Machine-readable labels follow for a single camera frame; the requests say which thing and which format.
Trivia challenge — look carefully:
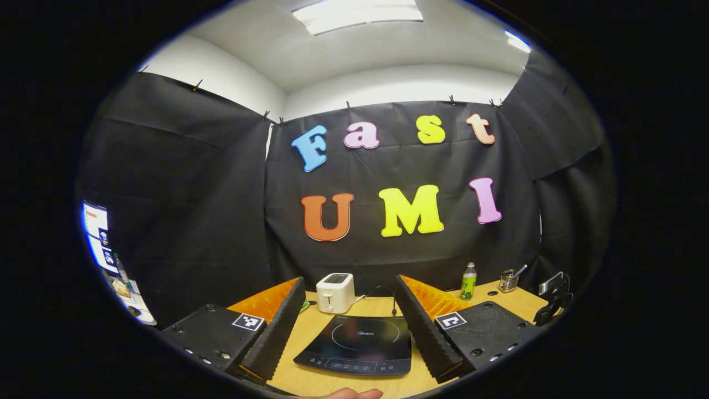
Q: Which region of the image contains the green label drink bottle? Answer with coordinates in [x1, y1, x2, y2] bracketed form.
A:
[460, 262, 477, 300]

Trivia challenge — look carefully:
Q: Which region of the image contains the large ceiling light panel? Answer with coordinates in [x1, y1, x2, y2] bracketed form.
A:
[292, 0, 424, 35]

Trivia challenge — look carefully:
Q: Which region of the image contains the row of small cloth clips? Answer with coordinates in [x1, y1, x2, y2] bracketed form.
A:
[141, 64, 527, 125]

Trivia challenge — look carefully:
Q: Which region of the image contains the black power cable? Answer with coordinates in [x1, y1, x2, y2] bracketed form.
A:
[354, 285, 398, 318]

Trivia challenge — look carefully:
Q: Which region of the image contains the black induction cooktop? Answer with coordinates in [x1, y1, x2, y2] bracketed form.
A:
[293, 315, 413, 377]

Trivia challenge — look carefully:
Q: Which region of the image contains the black backdrop cloth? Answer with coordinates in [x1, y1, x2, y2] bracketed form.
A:
[75, 47, 618, 328]

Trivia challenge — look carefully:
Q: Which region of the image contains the small ceiling light panel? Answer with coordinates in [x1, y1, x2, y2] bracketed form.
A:
[505, 30, 531, 54]

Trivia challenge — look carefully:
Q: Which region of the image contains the white toaster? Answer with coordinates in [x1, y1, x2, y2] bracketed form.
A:
[316, 273, 356, 314]

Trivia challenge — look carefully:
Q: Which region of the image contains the computer monitor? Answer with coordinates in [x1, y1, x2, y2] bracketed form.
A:
[82, 201, 120, 275]

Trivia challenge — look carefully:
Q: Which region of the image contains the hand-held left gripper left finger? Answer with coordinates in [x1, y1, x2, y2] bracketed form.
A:
[158, 276, 307, 387]

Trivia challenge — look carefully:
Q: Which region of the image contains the white side table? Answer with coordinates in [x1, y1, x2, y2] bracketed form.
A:
[105, 272, 157, 326]

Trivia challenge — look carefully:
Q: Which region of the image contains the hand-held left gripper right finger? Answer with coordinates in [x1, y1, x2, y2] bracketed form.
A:
[393, 274, 543, 384]

